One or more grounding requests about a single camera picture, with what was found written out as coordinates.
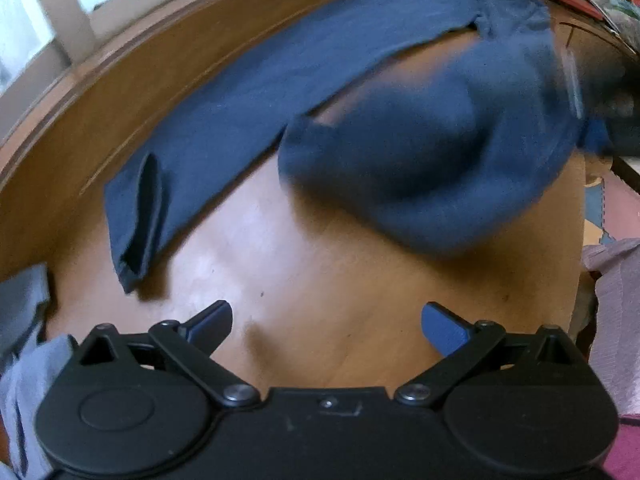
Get person's pink clothing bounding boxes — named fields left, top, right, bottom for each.
left=607, top=410, right=640, bottom=480

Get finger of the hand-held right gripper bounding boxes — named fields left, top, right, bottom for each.
left=580, top=110, right=616, bottom=156

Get brown wooden window sill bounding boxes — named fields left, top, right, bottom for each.
left=0, top=0, right=351, bottom=161

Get light blue shirt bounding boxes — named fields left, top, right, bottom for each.
left=0, top=332, right=81, bottom=480

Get patterned floor mat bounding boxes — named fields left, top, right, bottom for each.
left=582, top=160, right=631, bottom=248

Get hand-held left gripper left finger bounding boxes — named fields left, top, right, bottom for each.
left=75, top=300, right=262, bottom=408

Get window with white frame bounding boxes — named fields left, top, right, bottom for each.
left=0, top=0, right=187, bottom=96

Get dark blue pants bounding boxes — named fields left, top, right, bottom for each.
left=102, top=0, right=608, bottom=296

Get pink bedcover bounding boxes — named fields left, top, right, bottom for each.
left=580, top=240, right=640, bottom=416

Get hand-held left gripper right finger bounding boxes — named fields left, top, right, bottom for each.
left=395, top=301, right=583, bottom=407

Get slate blue garment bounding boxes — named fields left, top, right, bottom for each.
left=0, top=262, right=53, bottom=366

